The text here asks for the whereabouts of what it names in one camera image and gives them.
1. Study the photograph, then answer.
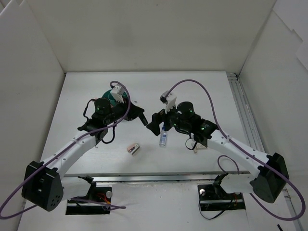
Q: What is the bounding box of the clear blue spray bottle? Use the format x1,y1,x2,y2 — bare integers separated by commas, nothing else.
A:
159,124,167,147

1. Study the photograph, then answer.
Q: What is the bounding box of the pink mini stapler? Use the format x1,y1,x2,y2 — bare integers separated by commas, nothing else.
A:
127,143,140,156

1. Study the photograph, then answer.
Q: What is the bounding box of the white eraser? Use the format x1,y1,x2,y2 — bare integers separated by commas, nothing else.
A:
191,142,203,154

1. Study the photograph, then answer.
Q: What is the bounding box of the yellow cap black highlighter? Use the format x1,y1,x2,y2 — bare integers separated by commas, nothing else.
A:
138,113,148,126

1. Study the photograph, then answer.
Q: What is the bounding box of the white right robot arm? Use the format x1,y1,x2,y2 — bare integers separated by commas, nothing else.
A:
146,102,289,204

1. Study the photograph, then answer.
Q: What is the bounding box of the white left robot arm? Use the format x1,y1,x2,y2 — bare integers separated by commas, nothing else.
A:
22,98,148,211

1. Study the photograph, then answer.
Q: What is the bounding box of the teal round desk organizer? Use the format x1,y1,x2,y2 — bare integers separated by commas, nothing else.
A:
102,90,128,107

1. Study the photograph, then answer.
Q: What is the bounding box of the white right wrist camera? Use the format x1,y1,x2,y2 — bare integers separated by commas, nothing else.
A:
160,90,177,114

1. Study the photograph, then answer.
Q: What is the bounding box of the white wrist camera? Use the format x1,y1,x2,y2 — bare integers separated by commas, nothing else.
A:
110,84,126,103
160,90,177,114

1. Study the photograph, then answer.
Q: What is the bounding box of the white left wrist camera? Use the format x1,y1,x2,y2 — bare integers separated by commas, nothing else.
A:
110,84,126,103

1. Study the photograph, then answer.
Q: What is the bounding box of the aluminium front rail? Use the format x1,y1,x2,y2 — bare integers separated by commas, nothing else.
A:
62,171,251,185

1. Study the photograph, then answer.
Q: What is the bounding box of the aluminium rail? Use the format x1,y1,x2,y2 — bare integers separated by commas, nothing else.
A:
62,171,251,185
226,72,297,217

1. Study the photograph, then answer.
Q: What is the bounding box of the aluminium right rail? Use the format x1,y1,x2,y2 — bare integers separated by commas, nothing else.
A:
226,72,297,217

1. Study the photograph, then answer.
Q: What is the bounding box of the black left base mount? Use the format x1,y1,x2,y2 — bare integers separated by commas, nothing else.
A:
65,186,113,215

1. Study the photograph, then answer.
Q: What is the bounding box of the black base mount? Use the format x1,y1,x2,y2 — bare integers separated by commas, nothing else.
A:
65,186,113,215
197,174,246,212

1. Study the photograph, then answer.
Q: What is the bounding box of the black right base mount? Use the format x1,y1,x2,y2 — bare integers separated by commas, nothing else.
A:
197,174,246,212

